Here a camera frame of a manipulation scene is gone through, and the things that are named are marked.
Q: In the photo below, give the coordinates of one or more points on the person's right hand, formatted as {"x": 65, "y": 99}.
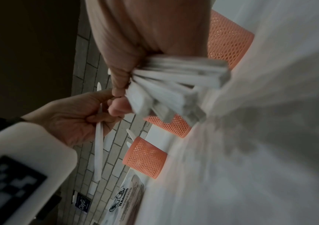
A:
{"x": 148, "y": 26}

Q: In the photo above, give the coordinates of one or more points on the person's left hand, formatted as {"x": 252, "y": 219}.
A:
{"x": 64, "y": 118}

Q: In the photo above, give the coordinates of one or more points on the white plastic knife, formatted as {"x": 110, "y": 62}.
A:
{"x": 98, "y": 151}

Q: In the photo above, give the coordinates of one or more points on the bundle of white plastic cutlery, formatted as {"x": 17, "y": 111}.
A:
{"x": 176, "y": 85}

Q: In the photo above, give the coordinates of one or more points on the white plastic cutlery piece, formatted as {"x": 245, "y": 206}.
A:
{"x": 99, "y": 86}
{"x": 130, "y": 134}
{"x": 128, "y": 145}
{"x": 109, "y": 72}

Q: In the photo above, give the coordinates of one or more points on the orange mesh cup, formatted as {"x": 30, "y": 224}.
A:
{"x": 173, "y": 126}
{"x": 145, "y": 157}
{"x": 228, "y": 41}

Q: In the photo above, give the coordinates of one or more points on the dark blue card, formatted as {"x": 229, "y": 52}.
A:
{"x": 82, "y": 202}

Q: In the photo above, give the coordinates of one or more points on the clear printed plastic bag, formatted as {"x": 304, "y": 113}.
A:
{"x": 127, "y": 200}

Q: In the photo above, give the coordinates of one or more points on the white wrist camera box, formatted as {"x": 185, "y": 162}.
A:
{"x": 17, "y": 167}

